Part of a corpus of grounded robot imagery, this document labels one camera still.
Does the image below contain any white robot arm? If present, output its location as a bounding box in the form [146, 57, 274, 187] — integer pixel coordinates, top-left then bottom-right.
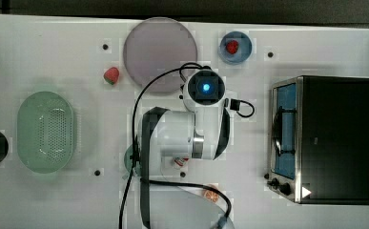
[133, 63, 233, 228]

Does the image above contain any orange slice toy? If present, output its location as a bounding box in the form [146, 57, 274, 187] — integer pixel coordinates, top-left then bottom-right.
[203, 190, 219, 203]

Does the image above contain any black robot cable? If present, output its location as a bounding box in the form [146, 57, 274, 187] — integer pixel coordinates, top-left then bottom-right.
[118, 62, 256, 229]

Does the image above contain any blue bowl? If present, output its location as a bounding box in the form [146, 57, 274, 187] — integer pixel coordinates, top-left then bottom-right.
[218, 31, 253, 65]

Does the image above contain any green mug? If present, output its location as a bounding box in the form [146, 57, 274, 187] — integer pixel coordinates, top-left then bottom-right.
[124, 146, 141, 177]

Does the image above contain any small red strawberry in bowl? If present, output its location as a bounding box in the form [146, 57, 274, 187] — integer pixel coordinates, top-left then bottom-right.
[226, 40, 238, 54]

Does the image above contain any green oval colander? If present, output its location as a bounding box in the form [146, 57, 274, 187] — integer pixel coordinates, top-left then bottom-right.
[17, 92, 75, 174]

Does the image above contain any silver black toaster oven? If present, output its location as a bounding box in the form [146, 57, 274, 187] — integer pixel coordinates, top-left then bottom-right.
[265, 75, 369, 205]

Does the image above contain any red plush ketchup bottle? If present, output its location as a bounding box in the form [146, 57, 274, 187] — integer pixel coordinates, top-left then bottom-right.
[174, 157, 189, 167]

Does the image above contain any red strawberry toy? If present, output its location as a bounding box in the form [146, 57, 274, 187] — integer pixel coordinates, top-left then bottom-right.
[103, 67, 119, 85]

